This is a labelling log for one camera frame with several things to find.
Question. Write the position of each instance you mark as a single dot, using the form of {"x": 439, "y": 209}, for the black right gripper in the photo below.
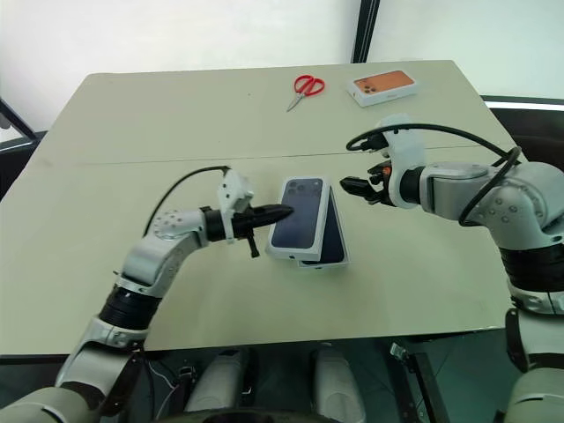
{"x": 382, "y": 185}

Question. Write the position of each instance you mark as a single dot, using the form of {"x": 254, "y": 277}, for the white box with orange phone print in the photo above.
{"x": 381, "y": 88}

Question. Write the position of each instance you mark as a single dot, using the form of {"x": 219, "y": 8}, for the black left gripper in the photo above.
{"x": 244, "y": 225}

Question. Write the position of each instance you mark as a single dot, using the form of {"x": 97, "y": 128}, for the silver table clamp bracket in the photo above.
{"x": 398, "y": 351}

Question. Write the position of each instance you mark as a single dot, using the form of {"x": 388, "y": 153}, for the black table leg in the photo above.
{"x": 425, "y": 388}

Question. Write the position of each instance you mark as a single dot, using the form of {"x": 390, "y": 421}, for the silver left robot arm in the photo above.
{"x": 150, "y": 260}

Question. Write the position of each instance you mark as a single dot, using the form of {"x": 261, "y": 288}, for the grey metal frame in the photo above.
{"x": 15, "y": 119}

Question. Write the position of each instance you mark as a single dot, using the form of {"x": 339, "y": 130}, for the light rounded left robot leg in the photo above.
{"x": 216, "y": 383}

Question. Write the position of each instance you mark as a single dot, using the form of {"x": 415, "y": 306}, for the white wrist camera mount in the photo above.
{"x": 232, "y": 189}
{"x": 407, "y": 150}

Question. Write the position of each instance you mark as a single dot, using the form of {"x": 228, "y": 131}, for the light rounded right robot leg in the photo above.
{"x": 337, "y": 383}

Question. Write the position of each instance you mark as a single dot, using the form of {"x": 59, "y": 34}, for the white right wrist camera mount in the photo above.
{"x": 407, "y": 150}

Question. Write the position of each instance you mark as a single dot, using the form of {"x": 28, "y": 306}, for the dark blue smartphone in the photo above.
{"x": 337, "y": 229}

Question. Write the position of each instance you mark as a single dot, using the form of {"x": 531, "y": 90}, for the white box with paper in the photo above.
{"x": 299, "y": 216}

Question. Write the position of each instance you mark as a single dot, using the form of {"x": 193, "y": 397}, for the light rounded robot leg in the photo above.
{"x": 337, "y": 383}
{"x": 216, "y": 383}

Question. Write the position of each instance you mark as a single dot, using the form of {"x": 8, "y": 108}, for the white phone box base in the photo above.
{"x": 326, "y": 265}

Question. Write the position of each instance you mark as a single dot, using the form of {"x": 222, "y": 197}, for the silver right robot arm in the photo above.
{"x": 524, "y": 207}

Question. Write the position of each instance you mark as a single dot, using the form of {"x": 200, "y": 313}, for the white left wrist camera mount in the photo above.
{"x": 232, "y": 189}

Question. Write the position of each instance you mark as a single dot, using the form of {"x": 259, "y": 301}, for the black vertical pole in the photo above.
{"x": 365, "y": 31}

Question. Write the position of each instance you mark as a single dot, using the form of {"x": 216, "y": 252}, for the dark side table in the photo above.
{"x": 535, "y": 128}

